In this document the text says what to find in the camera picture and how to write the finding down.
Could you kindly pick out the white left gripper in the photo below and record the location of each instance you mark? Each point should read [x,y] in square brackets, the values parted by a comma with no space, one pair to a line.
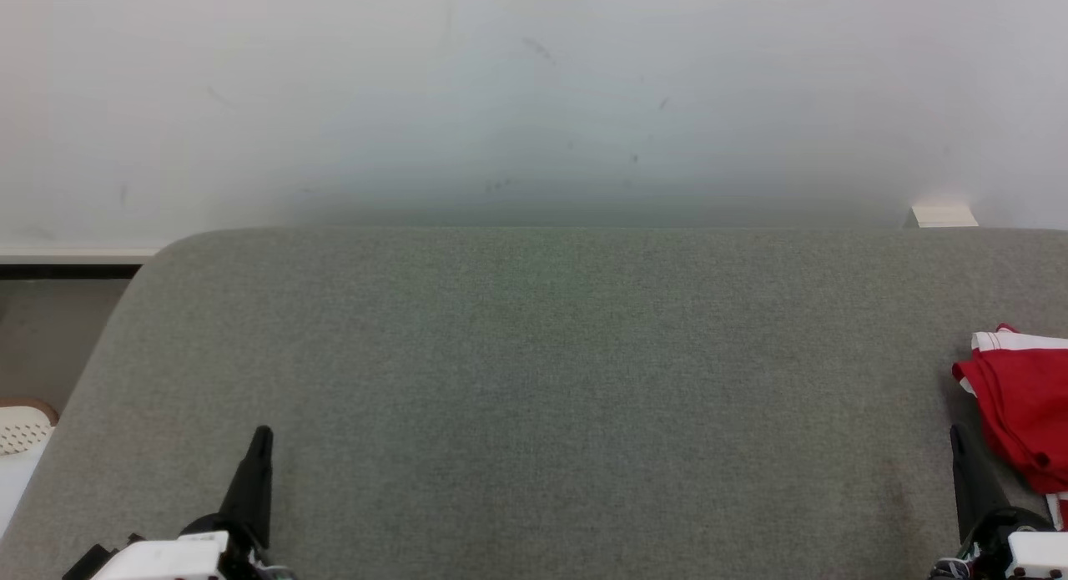
[167,559]

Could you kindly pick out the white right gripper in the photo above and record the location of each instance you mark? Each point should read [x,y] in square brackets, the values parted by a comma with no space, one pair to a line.
[1035,555]

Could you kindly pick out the red jersey with lettering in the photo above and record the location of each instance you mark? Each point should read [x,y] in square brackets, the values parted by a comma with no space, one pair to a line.
[1060,513]

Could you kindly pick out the red shorts with white stripe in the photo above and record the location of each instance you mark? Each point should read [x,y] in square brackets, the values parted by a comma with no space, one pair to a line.
[1026,405]

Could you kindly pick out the white perforated laundry basket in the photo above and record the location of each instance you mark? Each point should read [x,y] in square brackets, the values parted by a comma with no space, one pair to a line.
[21,430]

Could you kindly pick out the grey fabric sofa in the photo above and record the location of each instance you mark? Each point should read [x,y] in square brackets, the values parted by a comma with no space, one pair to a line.
[534,380]

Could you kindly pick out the white wall box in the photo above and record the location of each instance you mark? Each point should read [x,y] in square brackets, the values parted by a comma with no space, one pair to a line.
[944,217]

